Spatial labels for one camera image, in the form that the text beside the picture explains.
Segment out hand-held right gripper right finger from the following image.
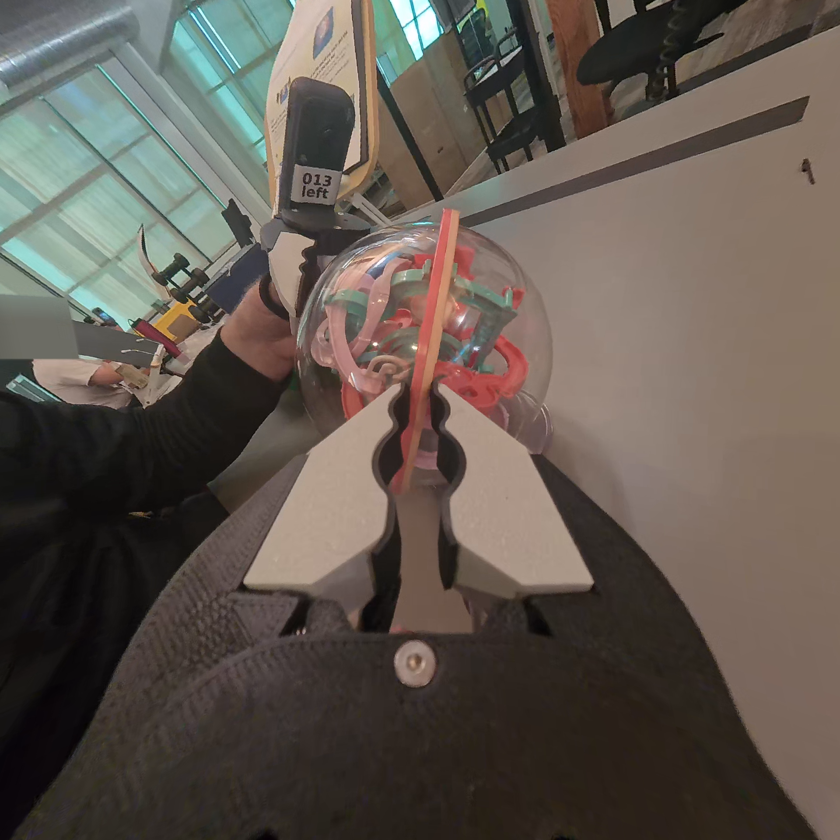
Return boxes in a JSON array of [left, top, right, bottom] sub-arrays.
[[430, 382, 596, 601]]

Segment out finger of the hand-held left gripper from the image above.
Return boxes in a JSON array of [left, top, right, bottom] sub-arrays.
[[266, 230, 324, 318]]

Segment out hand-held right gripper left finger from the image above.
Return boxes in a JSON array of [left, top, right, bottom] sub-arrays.
[[243, 382, 404, 592]]

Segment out clear plastic ball stand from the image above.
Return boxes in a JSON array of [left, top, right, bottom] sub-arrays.
[[504, 399, 557, 455]]

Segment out clear maze ball red tracks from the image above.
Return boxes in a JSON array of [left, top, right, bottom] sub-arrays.
[[294, 209, 553, 492]]

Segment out person's left forearm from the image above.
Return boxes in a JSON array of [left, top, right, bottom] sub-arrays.
[[0, 327, 291, 521]]

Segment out person's left hand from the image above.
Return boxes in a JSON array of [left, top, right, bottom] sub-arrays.
[[220, 285, 301, 383]]

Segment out blue printed box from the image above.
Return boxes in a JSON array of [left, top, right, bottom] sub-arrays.
[[209, 241, 271, 314]]

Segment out wooden poster board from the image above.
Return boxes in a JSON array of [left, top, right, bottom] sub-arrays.
[[264, 0, 383, 199]]

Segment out small dumbbell rack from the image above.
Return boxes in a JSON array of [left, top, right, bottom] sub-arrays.
[[150, 251, 219, 317]]

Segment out wooden pillar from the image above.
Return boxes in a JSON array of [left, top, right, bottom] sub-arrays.
[[543, 0, 619, 140]]

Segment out black tape strip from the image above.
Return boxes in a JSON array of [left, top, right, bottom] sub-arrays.
[[451, 96, 812, 225]]

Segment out black mesh office chair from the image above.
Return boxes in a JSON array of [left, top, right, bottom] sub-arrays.
[[576, 0, 763, 101]]

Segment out ribbed silver round duct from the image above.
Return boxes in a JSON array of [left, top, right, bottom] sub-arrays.
[[0, 0, 142, 89]]

